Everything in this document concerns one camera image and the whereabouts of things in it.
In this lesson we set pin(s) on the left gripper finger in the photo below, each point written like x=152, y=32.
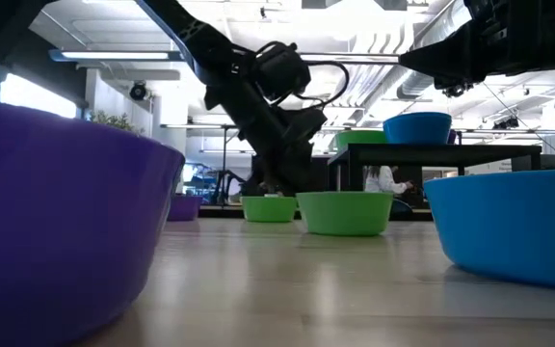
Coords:
x=270, y=168
x=297, y=168

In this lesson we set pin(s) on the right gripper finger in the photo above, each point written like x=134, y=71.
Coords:
x=451, y=43
x=451, y=67

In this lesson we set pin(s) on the green plastic mini bowl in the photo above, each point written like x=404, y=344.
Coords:
x=345, y=214
x=268, y=209
x=359, y=140

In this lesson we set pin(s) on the purple plastic mini bowl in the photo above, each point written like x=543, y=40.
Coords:
x=56, y=217
x=186, y=208
x=453, y=137

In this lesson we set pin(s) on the blue plastic mini bowl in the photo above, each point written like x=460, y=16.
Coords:
x=417, y=129
x=509, y=226

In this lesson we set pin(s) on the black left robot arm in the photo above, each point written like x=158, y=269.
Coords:
x=195, y=43

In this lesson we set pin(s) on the black background robot arm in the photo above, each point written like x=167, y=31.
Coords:
x=227, y=185

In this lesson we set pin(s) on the black ceiling-mounted device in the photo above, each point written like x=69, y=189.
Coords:
x=506, y=124
x=456, y=89

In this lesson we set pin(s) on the black partition panel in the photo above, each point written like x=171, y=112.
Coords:
x=325, y=173

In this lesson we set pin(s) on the long ceiling light strip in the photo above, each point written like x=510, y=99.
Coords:
x=499, y=131
x=113, y=55

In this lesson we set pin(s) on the person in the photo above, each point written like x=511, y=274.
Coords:
x=381, y=180

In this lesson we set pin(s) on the black metal riser shelf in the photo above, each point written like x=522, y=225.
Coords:
x=431, y=154

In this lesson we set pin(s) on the black rounded chair back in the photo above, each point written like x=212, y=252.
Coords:
x=403, y=207

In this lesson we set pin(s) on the black computer monitor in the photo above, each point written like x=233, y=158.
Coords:
x=540, y=163

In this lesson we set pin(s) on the black ceiling dome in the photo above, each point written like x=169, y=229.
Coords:
x=138, y=90

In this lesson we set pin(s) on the green plant in black pot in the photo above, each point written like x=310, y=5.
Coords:
x=113, y=121

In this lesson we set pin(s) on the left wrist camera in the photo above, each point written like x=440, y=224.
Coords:
x=309, y=123

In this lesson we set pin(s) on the silver ventilation duct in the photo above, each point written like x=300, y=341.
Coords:
x=414, y=87

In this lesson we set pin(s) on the black aluminium table frame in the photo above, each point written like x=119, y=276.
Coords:
x=219, y=212

